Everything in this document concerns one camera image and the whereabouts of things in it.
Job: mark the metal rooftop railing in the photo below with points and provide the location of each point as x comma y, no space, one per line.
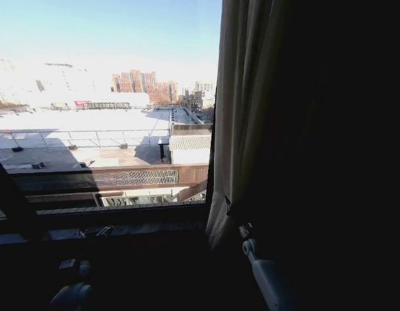
79,136

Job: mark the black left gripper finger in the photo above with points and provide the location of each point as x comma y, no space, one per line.
82,233
104,231

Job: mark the white flat rooftop building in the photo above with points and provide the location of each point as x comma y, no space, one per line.
89,120

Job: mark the brown perforated parapet wall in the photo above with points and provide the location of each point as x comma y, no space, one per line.
135,178

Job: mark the red brick high-rise building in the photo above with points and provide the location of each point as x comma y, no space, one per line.
144,85

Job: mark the dark window frame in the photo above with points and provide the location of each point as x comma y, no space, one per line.
122,215

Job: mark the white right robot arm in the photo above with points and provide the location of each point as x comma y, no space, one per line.
267,269

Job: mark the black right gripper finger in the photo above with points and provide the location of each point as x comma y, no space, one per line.
228,205

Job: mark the beige fabric curtain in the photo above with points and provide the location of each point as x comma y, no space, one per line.
251,97

